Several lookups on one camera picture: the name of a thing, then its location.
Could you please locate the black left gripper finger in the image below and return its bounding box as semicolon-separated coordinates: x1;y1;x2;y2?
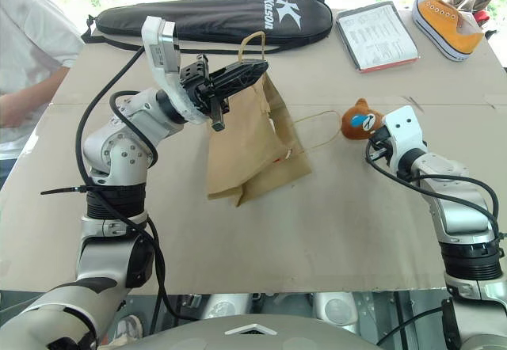
205;67;262;97
227;59;269;74

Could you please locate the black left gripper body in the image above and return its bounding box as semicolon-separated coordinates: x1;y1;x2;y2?
178;53;231;132

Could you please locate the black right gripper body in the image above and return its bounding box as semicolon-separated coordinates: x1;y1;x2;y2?
366;134;394;165

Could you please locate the brown bear plush toy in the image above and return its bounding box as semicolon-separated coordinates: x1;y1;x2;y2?
340;98;387;141

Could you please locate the brown paper bag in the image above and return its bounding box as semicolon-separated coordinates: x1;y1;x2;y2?
205;31;344;207

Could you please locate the black Kason racket bag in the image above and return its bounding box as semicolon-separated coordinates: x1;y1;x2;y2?
81;0;334;54

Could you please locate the white printed booklet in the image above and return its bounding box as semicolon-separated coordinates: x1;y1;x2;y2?
335;2;420;74

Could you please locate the brown cardboard table cover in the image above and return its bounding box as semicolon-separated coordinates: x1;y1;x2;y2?
0;7;507;295

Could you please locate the orange canvas sneaker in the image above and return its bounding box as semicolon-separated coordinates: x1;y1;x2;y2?
411;0;486;63

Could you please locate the red small item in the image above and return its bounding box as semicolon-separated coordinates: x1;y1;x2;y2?
473;9;492;30

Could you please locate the silver rounded housing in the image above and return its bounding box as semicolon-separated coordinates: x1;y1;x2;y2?
312;292;360;333
200;292;254;321

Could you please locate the person in white shirt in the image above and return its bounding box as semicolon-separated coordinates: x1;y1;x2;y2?
0;0;86;161

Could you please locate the grey robot torso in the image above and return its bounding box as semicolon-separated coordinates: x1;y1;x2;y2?
102;312;381;350

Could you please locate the white shoe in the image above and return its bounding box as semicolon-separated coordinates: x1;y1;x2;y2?
114;314;143;343

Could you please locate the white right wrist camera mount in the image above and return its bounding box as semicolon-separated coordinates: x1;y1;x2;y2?
382;105;428;169

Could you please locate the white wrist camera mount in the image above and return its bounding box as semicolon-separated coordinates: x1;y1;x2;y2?
382;105;428;169
141;16;209;124

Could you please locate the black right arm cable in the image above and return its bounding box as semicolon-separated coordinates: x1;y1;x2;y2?
364;143;501;347

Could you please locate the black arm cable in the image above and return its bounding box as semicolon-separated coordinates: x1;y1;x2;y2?
364;143;501;347
74;44;199;323

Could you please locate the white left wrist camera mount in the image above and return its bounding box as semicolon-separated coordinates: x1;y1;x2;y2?
141;16;209;124

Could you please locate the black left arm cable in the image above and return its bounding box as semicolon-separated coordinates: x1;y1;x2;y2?
74;44;199;323

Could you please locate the black cable tie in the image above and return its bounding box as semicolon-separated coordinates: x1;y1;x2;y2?
40;183;147;197

